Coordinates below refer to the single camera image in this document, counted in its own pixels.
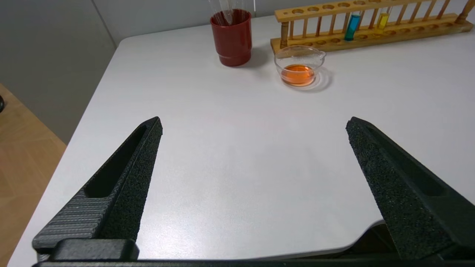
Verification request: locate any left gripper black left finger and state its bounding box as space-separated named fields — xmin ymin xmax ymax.
xmin=32 ymin=116 xmax=163 ymax=256

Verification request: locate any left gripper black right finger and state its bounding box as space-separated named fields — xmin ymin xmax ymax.
xmin=345 ymin=116 xmax=475 ymax=260

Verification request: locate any red pigment test tube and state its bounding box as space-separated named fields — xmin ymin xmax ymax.
xmin=209 ymin=0 xmax=227 ymax=25

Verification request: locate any wooden test tube rack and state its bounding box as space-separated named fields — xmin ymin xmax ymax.
xmin=270 ymin=0 xmax=474 ymax=53

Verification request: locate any teal pigment test tube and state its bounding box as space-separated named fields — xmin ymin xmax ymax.
xmin=344 ymin=10 xmax=361 ymax=42

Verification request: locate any empty glass test tube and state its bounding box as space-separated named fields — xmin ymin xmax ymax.
xmin=238 ymin=0 xmax=256 ymax=22

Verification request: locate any clear glass petri dish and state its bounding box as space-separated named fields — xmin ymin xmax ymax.
xmin=274 ymin=45 xmax=327 ymax=88

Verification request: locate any dark red cup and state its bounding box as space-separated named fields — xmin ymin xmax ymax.
xmin=210 ymin=9 xmax=253 ymax=67

